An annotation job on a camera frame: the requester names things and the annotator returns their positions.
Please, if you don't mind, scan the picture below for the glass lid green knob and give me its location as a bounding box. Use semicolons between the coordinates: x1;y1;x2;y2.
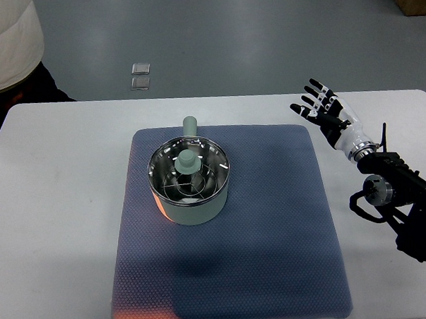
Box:
148;136;230;206

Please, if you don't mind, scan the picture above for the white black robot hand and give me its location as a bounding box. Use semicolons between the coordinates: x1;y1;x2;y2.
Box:
290;78;379;163

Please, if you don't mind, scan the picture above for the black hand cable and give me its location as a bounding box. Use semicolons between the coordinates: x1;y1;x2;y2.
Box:
374;121;391;154

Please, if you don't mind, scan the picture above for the upper floor metal plate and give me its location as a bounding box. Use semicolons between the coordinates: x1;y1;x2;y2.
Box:
131;62;150;75

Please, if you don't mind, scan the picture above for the cardboard box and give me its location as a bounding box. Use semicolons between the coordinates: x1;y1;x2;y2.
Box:
394;0;426;17

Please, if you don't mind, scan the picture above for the wire steaming rack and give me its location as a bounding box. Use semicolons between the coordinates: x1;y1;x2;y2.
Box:
161;164;218;203

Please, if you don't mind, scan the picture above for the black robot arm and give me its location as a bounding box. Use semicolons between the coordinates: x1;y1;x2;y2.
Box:
349;152;426;263

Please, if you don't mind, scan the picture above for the green steel pot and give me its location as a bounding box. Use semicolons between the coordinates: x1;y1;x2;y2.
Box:
151;116;228;226

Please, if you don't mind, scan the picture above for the blue textured mat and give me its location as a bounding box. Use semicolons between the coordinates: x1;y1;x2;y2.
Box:
112;125;353;319

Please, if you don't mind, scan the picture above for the person in white jacket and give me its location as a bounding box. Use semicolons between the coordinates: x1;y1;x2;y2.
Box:
0;0;72;130

